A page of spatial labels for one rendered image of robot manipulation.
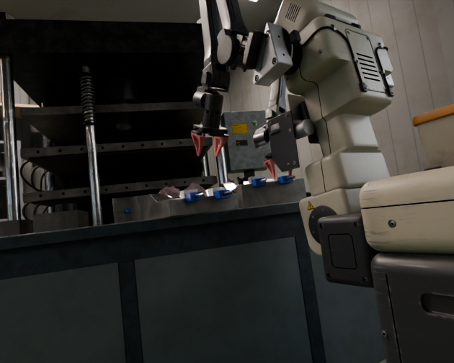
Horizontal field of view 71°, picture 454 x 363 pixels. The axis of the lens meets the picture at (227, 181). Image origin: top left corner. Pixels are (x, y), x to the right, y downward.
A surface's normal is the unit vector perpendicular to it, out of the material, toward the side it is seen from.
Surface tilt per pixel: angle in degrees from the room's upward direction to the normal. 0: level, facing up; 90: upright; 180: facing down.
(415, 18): 90
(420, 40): 90
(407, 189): 81
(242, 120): 90
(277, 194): 90
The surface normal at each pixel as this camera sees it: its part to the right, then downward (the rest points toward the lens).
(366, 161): 0.51, -0.29
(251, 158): 0.22, -0.13
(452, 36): -0.84, 0.04
